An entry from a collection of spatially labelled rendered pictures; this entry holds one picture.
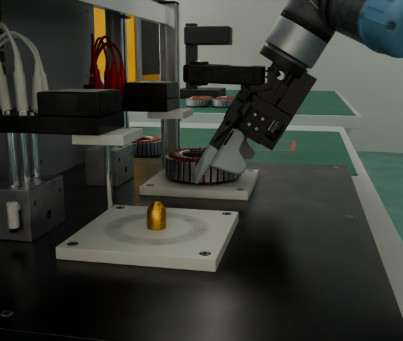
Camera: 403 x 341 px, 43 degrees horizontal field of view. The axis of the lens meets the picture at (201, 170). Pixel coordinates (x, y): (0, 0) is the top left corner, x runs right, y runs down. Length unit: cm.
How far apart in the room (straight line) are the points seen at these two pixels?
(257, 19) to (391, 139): 194
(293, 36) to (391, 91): 520
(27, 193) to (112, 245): 11
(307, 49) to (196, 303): 40
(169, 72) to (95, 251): 52
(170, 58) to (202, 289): 58
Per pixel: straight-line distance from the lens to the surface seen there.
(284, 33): 70
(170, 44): 94
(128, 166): 80
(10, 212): 54
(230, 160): 69
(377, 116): 588
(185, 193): 70
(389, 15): 61
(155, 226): 53
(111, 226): 55
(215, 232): 52
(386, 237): 65
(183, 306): 40
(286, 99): 72
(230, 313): 39
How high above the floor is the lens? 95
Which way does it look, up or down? 12 degrees down
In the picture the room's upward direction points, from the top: straight up
